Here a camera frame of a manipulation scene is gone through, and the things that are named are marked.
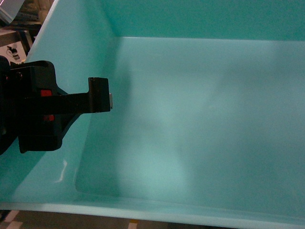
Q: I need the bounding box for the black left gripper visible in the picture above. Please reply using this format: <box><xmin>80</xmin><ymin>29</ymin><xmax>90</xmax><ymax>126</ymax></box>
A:
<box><xmin>0</xmin><ymin>56</ymin><xmax>111</xmax><ymax>154</ymax></box>

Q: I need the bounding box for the light teal plastic bin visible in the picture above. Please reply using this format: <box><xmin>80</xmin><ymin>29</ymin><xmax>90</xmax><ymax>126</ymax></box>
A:
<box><xmin>0</xmin><ymin>0</ymin><xmax>305</xmax><ymax>229</ymax></box>

